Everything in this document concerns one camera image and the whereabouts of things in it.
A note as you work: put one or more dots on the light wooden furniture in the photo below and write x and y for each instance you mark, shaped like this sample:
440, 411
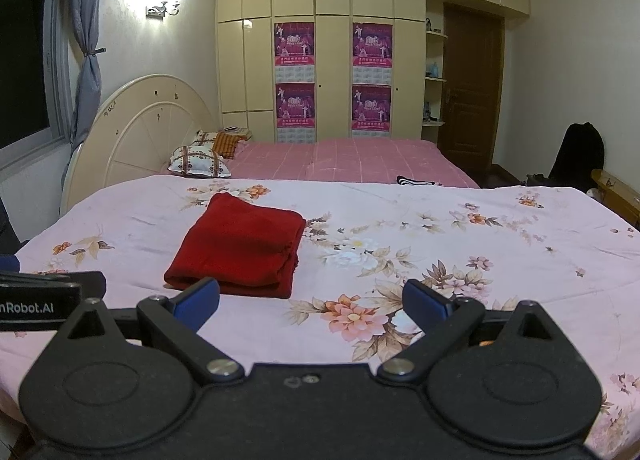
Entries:
617, 197

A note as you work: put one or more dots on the small brown patterned white pillow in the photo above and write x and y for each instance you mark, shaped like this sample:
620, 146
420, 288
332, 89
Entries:
205, 138

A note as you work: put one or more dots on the wall lamp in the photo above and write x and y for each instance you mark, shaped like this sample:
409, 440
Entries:
161, 9

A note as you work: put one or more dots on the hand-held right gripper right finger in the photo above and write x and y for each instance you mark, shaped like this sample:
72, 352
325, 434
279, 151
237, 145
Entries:
425, 305

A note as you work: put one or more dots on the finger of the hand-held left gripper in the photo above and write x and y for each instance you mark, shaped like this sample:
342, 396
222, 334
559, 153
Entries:
92, 282

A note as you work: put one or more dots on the pink checked bed cover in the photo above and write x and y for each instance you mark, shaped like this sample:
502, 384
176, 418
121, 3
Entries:
350, 159

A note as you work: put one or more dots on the grey blue curtain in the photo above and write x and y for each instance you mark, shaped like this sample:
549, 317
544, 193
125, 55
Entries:
85, 39

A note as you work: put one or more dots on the orange striped pillow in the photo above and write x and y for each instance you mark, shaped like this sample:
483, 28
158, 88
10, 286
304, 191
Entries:
227, 144

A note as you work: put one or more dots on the striped folded cloth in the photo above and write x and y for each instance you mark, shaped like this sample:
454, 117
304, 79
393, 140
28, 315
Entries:
419, 180

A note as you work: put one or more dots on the brown wooden door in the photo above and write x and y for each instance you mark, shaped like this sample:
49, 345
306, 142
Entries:
472, 89

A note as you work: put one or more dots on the purple wall poster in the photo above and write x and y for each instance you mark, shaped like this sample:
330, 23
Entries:
294, 44
372, 44
295, 104
371, 107

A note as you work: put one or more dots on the cream round headboard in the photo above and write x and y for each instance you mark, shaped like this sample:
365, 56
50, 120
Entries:
140, 129

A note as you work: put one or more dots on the cream corner shelf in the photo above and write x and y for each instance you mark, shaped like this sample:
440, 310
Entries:
434, 79

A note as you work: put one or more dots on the black bag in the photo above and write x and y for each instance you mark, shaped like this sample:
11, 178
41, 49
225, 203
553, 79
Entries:
577, 154

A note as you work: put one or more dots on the red sequined sweater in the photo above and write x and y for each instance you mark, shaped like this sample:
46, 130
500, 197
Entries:
240, 245

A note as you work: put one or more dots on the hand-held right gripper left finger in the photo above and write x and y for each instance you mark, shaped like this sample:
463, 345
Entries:
197, 305

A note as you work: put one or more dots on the large brown patterned white pillow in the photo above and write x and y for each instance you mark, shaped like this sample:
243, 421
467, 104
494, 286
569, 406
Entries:
197, 162

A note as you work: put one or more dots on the window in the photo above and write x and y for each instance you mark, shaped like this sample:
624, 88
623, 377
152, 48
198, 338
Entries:
22, 54

